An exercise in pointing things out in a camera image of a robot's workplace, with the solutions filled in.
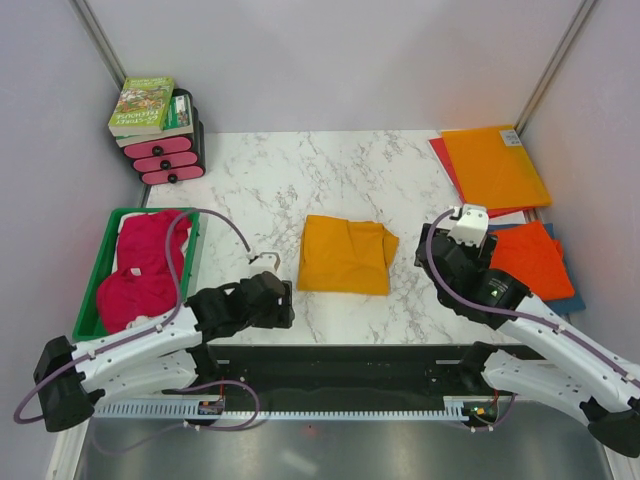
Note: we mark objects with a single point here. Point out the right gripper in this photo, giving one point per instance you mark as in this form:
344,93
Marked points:
480,257

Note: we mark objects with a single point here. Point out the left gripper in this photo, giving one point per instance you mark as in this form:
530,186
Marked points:
281,314

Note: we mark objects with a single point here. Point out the yellow t shirt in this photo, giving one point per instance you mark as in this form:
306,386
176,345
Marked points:
342,256

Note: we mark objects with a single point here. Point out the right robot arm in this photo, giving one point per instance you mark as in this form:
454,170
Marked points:
593,385

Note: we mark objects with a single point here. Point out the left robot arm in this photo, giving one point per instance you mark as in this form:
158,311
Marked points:
169,353

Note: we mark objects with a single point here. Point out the folded orange t shirt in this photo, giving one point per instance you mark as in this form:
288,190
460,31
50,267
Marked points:
535,265

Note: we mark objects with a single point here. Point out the orange plastic folder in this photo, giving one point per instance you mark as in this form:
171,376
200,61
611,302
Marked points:
494,169

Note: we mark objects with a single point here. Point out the folded blue t shirt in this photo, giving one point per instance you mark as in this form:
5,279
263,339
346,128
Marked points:
570,303

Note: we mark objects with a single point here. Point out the white t shirt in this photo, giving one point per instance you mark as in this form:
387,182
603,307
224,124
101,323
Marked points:
140,321

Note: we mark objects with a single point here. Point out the red plastic folder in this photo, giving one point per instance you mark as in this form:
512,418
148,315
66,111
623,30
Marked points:
439,147

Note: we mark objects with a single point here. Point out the pink and black drawer unit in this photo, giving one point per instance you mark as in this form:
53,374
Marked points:
170,160

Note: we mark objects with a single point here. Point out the green plastic tray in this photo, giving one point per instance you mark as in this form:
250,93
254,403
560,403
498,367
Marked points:
88,324

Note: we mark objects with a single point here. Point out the green illustrated book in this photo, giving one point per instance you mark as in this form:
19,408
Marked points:
142,106

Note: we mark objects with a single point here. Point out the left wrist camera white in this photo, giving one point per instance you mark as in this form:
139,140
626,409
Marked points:
264,262

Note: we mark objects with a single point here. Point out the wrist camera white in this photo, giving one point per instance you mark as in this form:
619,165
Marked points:
264,262
470,225

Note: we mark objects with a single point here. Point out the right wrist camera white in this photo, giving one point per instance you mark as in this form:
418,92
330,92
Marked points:
470,225

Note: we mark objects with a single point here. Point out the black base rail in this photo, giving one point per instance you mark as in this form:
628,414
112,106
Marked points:
323,379

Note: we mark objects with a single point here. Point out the white slotted cable duct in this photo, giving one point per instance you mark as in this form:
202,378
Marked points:
179,408

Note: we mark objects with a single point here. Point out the right aluminium corner post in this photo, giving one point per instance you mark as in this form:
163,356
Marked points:
568,40

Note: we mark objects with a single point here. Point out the aluminium corner post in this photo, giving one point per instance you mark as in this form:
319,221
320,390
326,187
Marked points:
568,40
91,24

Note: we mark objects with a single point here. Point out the left aluminium corner post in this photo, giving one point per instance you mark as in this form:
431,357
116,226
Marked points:
91,24

